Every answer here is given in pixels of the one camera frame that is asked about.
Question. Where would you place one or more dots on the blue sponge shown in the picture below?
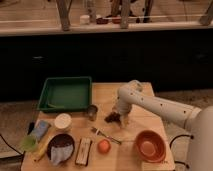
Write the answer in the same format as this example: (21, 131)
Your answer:
(40, 130)

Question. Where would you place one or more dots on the green plastic tray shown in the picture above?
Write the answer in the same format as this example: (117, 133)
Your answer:
(65, 94)

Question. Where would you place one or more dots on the small metal cup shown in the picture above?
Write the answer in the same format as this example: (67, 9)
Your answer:
(92, 112)

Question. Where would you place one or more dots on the white jar on shelf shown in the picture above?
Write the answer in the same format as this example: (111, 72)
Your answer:
(84, 19)

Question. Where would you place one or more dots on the silver fork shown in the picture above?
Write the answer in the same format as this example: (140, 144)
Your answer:
(100, 133)

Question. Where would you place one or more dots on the orange clay bowl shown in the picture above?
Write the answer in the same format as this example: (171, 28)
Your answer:
(150, 146)

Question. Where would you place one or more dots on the wooden block box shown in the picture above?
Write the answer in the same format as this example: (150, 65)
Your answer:
(83, 152)

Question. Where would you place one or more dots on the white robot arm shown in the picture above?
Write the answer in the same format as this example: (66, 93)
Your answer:
(198, 122)

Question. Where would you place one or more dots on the dark brown plate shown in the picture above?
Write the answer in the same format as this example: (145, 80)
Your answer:
(60, 140)

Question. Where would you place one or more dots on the grey cloth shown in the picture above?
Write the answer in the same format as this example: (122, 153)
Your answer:
(59, 154)

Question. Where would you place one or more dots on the yellow banana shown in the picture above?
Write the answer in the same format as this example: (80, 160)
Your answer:
(42, 148)

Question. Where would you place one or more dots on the green plastic cup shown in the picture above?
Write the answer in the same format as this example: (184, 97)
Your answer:
(29, 143)

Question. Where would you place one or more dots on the dark grape bunch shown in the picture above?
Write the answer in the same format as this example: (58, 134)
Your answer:
(113, 117)

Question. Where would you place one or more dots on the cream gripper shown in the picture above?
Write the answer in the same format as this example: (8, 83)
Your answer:
(124, 120)

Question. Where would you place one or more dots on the orange fruit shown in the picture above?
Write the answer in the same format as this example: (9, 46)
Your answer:
(103, 146)

